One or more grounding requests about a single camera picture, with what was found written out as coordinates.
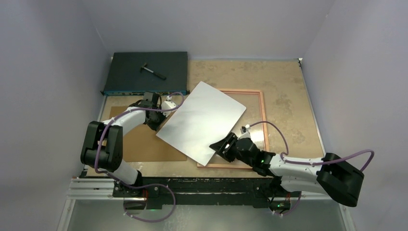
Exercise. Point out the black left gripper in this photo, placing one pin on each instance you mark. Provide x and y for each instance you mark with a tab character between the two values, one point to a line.
156	126

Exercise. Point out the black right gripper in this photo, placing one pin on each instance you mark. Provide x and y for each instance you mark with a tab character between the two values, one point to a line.
220	147

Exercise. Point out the brown cardboard backing board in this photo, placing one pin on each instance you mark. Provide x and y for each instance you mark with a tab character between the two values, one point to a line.
142	145

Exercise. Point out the blue landscape photo print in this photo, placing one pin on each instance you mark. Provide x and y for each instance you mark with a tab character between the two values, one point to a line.
206	116

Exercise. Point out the clear transparent sheet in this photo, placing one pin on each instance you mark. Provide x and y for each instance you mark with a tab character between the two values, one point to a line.
254	112

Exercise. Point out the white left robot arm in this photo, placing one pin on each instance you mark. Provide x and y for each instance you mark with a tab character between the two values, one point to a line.
103	143

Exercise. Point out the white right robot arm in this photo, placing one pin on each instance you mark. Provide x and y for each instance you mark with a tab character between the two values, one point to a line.
329	175

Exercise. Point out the small black hammer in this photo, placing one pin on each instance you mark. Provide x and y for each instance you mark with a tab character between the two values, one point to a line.
144	67

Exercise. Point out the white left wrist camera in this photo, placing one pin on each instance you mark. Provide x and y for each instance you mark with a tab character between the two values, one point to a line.
168	105

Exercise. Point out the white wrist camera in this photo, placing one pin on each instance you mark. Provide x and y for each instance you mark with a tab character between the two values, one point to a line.
168	105
245	132

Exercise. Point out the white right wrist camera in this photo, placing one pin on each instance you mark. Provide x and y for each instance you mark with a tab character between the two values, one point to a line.
245	132

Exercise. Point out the dark blue network switch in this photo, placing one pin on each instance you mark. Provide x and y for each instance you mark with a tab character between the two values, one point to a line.
125	79

